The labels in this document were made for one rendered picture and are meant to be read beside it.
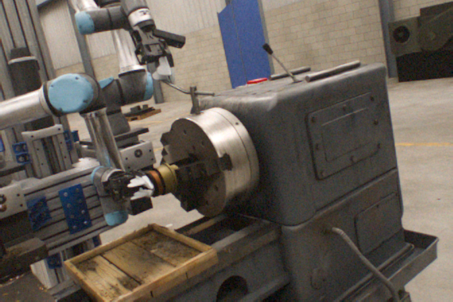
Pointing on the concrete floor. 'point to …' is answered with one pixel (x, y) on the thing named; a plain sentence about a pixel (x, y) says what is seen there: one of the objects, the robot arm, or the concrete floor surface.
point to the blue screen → (245, 37)
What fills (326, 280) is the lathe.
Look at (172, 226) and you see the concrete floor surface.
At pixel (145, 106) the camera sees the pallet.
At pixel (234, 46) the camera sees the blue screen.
